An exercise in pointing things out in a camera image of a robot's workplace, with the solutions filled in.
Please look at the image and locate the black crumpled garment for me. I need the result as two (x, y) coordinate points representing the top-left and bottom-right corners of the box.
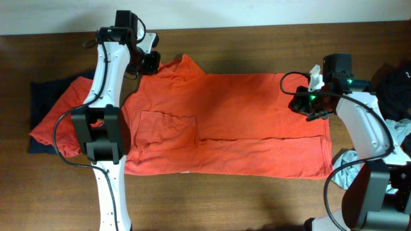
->
(376, 61), (410, 152)

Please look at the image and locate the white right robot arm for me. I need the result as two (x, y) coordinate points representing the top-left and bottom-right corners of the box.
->
(289, 53), (410, 231)

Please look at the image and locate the folded orange shirt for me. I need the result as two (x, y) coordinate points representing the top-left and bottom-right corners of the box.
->
(29, 76), (107, 158)

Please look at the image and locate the light blue crumpled garment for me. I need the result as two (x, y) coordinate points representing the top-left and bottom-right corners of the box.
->
(331, 119), (410, 190)

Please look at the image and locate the orange t-shirt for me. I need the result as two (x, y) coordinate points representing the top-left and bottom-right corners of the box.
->
(123, 56), (333, 179)

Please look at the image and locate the folded navy garment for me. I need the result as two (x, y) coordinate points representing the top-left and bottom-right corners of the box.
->
(28, 70), (95, 154)

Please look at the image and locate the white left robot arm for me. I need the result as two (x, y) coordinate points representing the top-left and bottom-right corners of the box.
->
(71, 10), (161, 231)

